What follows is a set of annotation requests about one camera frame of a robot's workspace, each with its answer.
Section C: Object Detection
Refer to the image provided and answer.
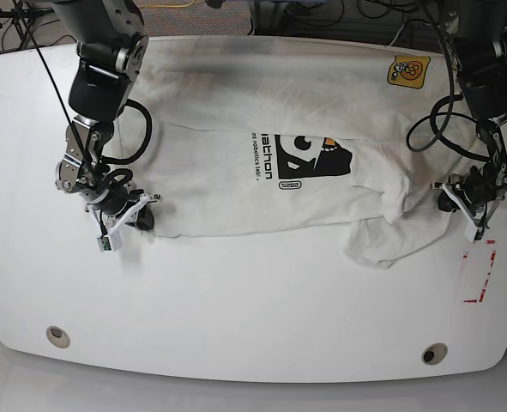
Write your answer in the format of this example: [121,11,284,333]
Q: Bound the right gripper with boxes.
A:
[84,188,162,236]

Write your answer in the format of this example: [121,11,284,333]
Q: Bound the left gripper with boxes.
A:
[431,173,504,230]

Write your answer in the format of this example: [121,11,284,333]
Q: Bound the white printed T-shirt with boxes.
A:
[132,37,467,268]

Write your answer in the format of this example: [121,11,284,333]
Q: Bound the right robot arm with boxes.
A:
[51,1,156,251]

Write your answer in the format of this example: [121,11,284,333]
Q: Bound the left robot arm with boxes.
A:
[410,1,507,242]

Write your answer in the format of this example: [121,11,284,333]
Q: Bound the red tape rectangle marking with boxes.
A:
[457,239,498,305]

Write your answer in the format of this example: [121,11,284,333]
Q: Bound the black tripod stand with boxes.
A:
[0,1,54,52]

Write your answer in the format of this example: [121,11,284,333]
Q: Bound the wrist camera board right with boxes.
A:
[97,233,123,252]

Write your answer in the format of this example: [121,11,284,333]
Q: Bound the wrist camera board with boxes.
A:
[97,233,123,252]
[464,222,486,243]

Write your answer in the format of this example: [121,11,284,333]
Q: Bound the wrist camera board left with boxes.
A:
[464,222,486,243]

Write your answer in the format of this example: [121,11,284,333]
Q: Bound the left table cable grommet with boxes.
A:
[46,326,70,348]

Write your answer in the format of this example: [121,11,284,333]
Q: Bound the table cable grommet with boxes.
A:
[46,326,70,348]
[421,342,448,366]

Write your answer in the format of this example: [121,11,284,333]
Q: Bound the right table cable grommet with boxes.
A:
[421,342,448,366]

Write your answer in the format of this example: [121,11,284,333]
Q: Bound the white cable on floor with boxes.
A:
[388,20,413,47]

